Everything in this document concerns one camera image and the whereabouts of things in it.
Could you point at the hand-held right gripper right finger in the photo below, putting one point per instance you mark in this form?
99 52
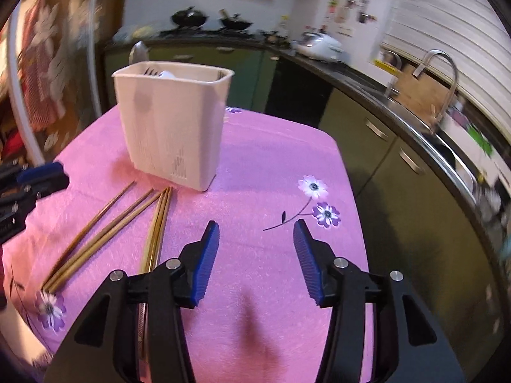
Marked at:
307 263

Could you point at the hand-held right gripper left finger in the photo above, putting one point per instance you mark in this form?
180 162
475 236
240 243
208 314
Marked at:
205 263

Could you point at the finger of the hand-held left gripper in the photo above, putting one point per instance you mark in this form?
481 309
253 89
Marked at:
50 186
40 171

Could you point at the white plastic utensil holder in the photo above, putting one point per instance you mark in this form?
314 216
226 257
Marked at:
171 127

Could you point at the black plastic fork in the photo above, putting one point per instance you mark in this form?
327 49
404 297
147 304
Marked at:
149 72

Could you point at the metal spoon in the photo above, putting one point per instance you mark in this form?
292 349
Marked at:
139 52

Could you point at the white plastic spoon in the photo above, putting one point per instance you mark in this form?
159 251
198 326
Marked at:
167 74

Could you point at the pink floral tablecloth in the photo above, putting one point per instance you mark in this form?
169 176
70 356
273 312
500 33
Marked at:
259 167

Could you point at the green base cabinet under sink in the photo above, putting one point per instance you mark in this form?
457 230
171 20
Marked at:
399 191

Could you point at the floral sliding door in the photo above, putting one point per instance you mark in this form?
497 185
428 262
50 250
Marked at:
44 48

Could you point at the white plastic bags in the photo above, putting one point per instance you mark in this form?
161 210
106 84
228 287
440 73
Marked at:
131 34

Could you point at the black built-in dishwasher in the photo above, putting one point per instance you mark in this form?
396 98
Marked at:
295 91

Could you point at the steel kitchen sink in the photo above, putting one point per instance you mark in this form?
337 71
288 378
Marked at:
411 117

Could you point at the small steel faucet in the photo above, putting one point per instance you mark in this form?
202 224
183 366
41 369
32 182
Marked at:
391 85

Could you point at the green base cabinet with drawers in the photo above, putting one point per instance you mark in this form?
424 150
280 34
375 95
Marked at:
239 68

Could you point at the tall steel faucet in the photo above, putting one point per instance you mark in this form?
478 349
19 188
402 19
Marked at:
441 115

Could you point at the wooden cutting board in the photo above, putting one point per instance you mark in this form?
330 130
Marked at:
423 95

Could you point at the green plastic basin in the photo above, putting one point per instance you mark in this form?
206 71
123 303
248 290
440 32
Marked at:
479 139

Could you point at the black gas stove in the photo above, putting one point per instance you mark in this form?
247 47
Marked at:
199 32

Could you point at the black wok with lid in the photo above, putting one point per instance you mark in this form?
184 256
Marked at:
189 18

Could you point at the white rice cooker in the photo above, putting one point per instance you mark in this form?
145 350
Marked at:
321 44

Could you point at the small steel pot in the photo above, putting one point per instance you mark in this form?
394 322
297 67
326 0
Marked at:
273 37

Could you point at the white hanging spatula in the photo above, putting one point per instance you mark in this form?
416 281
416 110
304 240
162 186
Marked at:
339 14

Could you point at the black hanging spatula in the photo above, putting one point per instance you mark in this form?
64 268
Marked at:
364 15

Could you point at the red green hanging item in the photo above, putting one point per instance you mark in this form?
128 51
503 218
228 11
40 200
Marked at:
333 2

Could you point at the white window blind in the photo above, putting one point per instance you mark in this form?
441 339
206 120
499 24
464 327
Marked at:
451 12

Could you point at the white wall socket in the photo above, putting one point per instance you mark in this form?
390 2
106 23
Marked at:
346 31

